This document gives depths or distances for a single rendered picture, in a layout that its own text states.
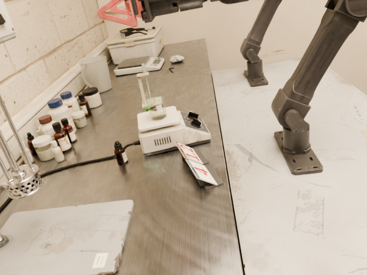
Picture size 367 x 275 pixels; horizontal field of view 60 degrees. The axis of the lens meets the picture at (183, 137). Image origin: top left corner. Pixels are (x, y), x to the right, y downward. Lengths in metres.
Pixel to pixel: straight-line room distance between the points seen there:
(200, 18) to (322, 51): 1.65
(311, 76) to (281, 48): 1.69
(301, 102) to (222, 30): 1.64
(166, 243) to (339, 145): 0.50
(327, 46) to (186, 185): 0.43
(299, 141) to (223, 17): 1.63
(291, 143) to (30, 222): 0.63
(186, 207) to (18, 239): 0.36
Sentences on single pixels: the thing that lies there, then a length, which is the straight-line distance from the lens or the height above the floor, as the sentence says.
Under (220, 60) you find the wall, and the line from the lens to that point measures 2.39.
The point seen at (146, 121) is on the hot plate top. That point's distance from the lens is 0.91.
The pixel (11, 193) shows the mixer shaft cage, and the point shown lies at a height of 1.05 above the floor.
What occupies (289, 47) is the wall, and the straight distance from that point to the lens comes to 2.45.
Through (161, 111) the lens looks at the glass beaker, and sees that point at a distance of 0.89.
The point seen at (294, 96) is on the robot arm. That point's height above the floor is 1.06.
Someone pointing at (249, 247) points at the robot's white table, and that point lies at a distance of 0.61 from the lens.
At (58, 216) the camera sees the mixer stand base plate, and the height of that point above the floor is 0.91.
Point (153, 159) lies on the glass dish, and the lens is 0.89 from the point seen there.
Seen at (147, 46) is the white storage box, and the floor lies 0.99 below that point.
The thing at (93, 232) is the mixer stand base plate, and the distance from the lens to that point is 0.70.
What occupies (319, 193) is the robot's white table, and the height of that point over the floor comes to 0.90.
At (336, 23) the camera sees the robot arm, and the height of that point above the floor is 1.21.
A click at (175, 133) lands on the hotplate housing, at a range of 0.88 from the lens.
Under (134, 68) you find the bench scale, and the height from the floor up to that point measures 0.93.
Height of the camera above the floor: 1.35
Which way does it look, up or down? 28 degrees down
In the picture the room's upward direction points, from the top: 11 degrees counter-clockwise
